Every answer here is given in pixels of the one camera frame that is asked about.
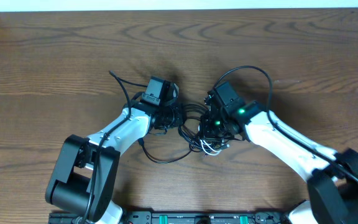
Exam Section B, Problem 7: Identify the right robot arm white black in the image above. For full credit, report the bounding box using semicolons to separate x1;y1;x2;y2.
200;98;358;223

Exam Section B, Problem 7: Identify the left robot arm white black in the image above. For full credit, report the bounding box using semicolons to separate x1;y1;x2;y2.
45;100;185;223

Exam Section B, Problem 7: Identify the white cable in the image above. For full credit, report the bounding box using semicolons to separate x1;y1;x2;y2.
199;138;223;157

